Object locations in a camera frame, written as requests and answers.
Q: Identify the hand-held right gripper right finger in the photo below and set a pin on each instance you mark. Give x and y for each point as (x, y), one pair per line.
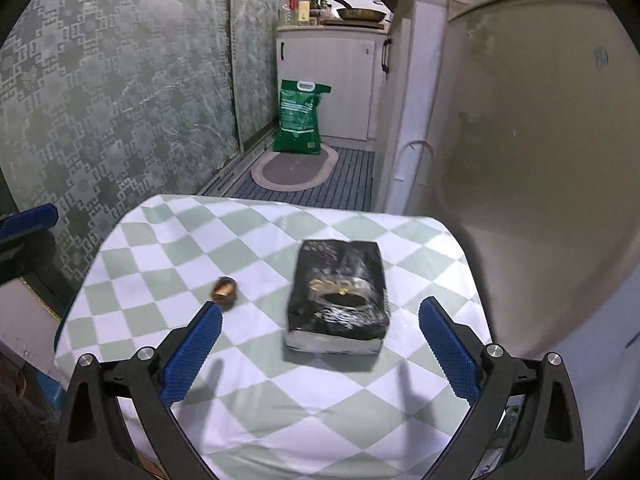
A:
(450, 350)

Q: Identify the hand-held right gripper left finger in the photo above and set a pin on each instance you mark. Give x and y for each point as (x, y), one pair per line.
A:
(195, 345)

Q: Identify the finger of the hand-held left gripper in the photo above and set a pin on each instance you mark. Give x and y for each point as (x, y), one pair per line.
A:
(25, 257)
(32, 219)

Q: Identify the brown round nut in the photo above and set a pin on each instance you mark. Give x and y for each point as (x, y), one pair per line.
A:
(223, 291)

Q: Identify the black tissue pack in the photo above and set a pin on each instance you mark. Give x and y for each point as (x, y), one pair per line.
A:
(337, 300)

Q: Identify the green white checkered tablecloth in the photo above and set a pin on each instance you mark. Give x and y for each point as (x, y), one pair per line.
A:
(200, 250)

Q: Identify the patterned sliding door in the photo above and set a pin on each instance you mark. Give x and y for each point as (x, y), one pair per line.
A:
(125, 110)

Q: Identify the striped grey floor mat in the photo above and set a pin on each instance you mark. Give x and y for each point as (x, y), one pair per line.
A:
(352, 175)

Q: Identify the oval floor mat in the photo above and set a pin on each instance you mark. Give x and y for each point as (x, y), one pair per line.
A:
(292, 170)

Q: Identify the beige refrigerator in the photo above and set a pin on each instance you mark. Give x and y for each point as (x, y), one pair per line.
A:
(540, 135)

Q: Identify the green rice bag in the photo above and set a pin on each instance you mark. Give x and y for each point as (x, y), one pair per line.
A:
(299, 117)

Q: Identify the tall white cabinet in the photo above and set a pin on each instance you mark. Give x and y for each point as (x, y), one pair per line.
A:
(410, 85)

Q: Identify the low white kitchen cabinet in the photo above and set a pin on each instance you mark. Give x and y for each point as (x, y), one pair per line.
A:
(330, 80)

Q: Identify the clear plastic bottle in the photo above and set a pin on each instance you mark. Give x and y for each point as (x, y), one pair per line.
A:
(288, 7)

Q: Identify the wooden cutting board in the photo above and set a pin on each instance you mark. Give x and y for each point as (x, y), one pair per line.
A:
(350, 23)

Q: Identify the yellow oil bottle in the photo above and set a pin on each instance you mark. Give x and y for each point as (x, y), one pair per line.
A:
(304, 9)

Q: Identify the frying pan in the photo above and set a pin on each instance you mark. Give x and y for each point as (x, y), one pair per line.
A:
(360, 12)

